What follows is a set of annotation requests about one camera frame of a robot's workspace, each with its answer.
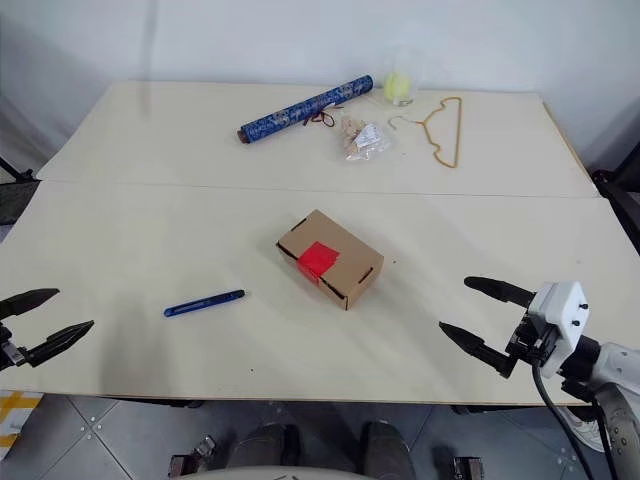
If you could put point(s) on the dark mesh tray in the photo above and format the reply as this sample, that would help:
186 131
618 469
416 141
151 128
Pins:
15 202

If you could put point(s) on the black tripod stand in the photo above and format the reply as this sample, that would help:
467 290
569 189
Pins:
12 170

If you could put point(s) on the brown cardboard box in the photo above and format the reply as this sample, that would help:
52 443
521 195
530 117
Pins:
345 260

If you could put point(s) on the white shoe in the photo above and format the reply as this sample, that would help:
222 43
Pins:
585 432

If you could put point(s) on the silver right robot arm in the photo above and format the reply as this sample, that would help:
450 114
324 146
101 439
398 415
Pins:
617 370

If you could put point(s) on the dark rounded shape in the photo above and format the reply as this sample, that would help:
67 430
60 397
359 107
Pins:
267 445
387 445

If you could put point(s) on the clear bag of wooden pieces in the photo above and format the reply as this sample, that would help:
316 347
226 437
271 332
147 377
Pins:
362 140

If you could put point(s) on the metal caster bracket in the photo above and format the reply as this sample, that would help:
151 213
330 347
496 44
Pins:
467 467
192 457

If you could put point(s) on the clear glass cup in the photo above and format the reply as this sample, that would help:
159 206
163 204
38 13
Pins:
407 65

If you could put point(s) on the red tape patch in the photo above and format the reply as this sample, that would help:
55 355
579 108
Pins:
317 261

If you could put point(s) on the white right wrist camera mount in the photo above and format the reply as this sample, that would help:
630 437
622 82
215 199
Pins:
562 312

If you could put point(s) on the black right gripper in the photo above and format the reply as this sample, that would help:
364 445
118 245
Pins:
531 342

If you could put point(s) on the blue patterned scroll roll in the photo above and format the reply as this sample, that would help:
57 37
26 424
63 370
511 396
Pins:
305 109

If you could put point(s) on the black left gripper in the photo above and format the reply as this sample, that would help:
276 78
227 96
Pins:
11 356

